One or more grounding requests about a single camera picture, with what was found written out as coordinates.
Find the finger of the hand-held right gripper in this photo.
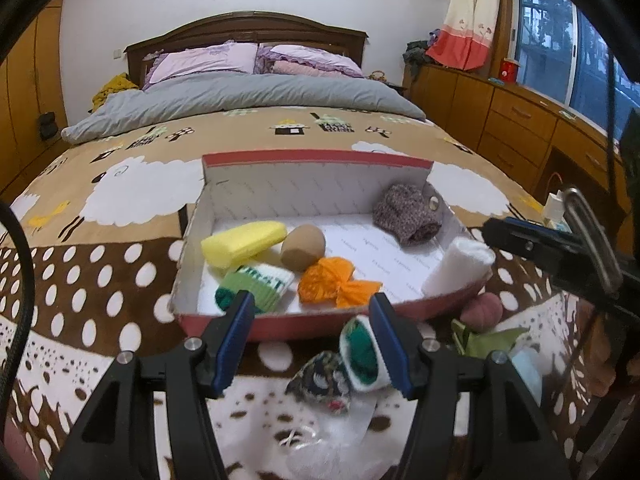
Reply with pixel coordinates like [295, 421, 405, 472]
[482, 217, 607, 306]

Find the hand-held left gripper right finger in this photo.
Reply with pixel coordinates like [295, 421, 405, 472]
[369, 291, 571, 480]

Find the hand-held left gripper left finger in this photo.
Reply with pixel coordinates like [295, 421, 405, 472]
[50, 289, 257, 480]

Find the green white lettered sock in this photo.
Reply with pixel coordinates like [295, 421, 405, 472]
[216, 264, 296, 316]

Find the white waffle towel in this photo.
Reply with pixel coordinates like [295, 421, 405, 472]
[421, 240, 496, 297]

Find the dark floral pouch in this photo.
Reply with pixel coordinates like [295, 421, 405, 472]
[285, 350, 353, 415]

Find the pink ball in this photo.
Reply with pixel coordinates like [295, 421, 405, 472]
[460, 292, 503, 332]

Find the orange mesh cloth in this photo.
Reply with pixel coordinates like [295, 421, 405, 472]
[298, 256, 383, 309]

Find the clear plastic bag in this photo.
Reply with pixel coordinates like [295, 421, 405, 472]
[277, 392, 377, 466]

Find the green ribbon bow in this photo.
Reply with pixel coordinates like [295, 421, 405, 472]
[450, 317, 531, 361]

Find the yellow sponge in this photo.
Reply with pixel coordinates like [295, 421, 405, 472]
[201, 221, 288, 268]

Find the blue face mask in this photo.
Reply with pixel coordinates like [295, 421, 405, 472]
[510, 347, 543, 406]

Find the tan foam ball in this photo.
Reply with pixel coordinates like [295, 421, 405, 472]
[281, 225, 326, 272]

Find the grey knit sock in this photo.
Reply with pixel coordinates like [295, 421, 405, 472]
[372, 184, 443, 246]

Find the red cardboard box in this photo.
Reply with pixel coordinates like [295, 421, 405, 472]
[172, 150, 493, 343]

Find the white charger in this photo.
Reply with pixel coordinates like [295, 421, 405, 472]
[544, 191, 568, 221]

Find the wooden cabinet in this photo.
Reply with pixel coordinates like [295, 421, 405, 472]
[402, 57, 640, 221]

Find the brown white spotted blanket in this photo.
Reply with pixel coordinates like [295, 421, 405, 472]
[0, 230, 631, 480]

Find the tan sheep print blanket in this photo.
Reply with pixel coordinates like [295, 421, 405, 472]
[0, 105, 546, 246]

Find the window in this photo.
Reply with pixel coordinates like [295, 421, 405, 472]
[515, 0, 640, 126]

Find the pile of dark clothes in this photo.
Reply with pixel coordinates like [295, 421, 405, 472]
[402, 27, 441, 66]

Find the white and red curtain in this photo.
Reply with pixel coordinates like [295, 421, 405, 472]
[425, 0, 502, 72]

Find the grey duvet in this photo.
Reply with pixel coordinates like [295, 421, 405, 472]
[61, 72, 428, 143]

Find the pink pillow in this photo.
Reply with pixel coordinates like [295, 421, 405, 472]
[271, 60, 323, 77]

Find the yellow knit garment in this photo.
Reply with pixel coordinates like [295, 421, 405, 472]
[90, 72, 141, 113]

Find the lilac pillow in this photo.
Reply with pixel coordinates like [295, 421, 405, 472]
[142, 41, 260, 86]
[256, 44, 365, 79]

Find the wooden bed headboard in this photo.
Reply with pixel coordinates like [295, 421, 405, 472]
[124, 10, 370, 78]

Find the wooden wardrobe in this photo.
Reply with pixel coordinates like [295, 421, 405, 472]
[0, 0, 68, 201]

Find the black braided cable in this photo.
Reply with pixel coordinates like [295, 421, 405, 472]
[0, 200, 36, 361]

